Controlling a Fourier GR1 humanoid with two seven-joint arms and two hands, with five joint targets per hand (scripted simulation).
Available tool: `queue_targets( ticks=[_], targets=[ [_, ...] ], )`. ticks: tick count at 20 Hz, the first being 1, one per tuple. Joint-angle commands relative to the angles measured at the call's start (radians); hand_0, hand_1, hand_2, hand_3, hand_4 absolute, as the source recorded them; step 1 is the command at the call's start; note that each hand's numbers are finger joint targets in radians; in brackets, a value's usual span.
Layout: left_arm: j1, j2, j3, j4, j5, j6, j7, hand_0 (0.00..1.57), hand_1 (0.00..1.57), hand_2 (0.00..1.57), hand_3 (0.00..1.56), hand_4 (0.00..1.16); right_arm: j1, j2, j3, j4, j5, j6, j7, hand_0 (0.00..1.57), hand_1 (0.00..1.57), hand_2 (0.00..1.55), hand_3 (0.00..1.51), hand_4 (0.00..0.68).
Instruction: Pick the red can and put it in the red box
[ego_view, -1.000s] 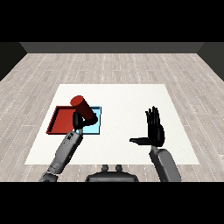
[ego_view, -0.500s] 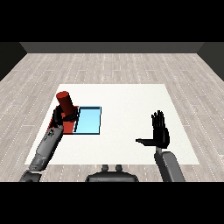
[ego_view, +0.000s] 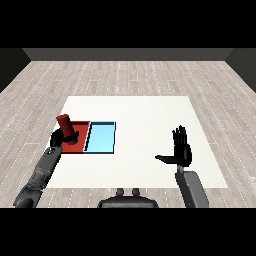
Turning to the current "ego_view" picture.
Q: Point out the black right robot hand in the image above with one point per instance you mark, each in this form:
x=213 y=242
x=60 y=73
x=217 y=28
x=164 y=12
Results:
x=182 y=154

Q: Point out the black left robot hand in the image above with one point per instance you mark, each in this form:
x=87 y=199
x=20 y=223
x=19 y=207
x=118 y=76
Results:
x=56 y=138

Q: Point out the red can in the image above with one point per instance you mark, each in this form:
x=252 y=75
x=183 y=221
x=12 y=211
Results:
x=67 y=126

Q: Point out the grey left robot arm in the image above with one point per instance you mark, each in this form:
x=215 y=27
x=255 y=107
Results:
x=39 y=179

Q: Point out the red open box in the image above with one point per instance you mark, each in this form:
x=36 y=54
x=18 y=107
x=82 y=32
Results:
x=80 y=136

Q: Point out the light blue open box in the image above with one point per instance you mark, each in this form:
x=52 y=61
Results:
x=100 y=137

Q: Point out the dark grey robot body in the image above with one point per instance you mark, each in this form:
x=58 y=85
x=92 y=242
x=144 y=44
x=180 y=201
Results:
x=128 y=201

